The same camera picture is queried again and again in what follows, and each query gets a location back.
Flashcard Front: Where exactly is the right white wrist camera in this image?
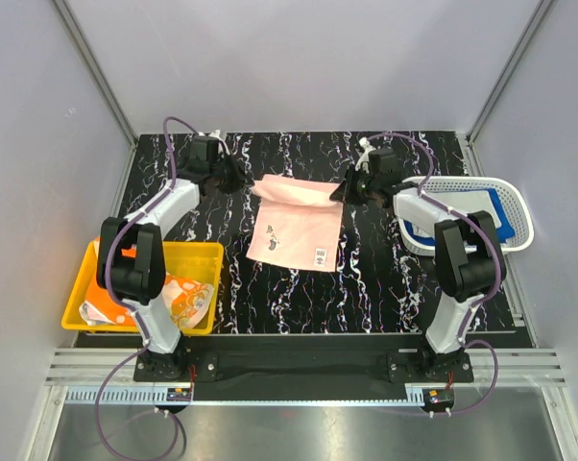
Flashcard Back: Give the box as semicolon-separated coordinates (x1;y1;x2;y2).
355;137;374;173

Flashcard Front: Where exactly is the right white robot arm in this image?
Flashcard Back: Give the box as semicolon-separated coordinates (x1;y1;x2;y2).
330;147;506;381

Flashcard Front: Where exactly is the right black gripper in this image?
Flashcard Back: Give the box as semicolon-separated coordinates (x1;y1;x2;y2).
329;165;379;207

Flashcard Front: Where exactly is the blue towel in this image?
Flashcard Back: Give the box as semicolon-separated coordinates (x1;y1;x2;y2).
408;187;518;244

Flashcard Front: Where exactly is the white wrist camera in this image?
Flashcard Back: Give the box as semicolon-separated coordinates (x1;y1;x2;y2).
355;137;374;173
208;130;231;157

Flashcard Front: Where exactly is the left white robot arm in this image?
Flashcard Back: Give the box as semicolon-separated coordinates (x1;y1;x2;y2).
96;132;252;380

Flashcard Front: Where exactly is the cream terry towel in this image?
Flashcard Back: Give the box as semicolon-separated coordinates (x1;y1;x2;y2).
413;190;501;254

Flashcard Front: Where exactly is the pink white towel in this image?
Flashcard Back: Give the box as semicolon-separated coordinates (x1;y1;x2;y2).
247;174;343;273

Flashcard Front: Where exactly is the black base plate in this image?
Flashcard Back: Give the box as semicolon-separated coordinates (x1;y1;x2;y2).
133;333;474;405

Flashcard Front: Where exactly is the white perforated basket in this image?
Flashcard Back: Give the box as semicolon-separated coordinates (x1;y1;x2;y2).
393;176;534;256

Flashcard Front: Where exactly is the white slotted cable duct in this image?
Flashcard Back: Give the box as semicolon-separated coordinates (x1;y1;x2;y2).
65;386;194;406

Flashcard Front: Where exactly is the orange towel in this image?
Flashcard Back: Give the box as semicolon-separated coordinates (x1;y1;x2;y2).
80;237;216;332

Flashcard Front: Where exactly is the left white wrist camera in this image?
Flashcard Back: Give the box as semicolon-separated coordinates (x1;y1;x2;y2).
208;130;231;157

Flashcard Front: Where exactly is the yellow plastic bin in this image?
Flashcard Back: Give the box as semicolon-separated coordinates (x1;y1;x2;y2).
60;239;226;335

